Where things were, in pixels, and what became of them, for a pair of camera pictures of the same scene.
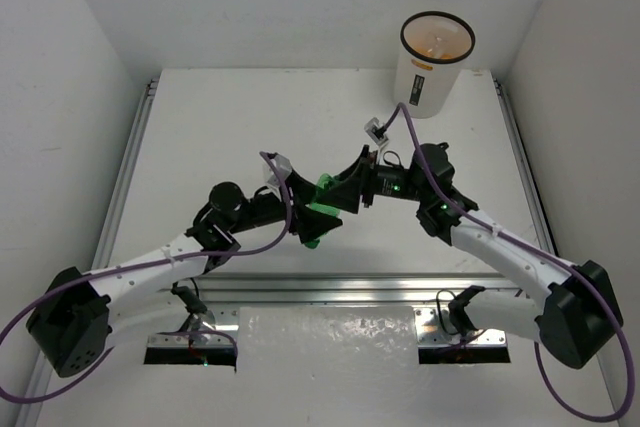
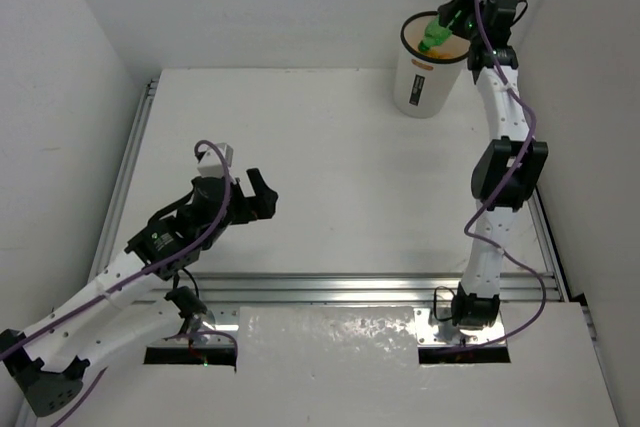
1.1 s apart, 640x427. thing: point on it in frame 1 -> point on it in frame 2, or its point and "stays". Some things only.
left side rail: [104, 250] stays
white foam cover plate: [326, 339] stays
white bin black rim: [432, 45] stays
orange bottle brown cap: [429, 52] -> [434, 53]
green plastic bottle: [323, 181] -> [434, 34]
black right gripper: [346, 195] -> [464, 1]
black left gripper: [294, 203] -> [245, 204]
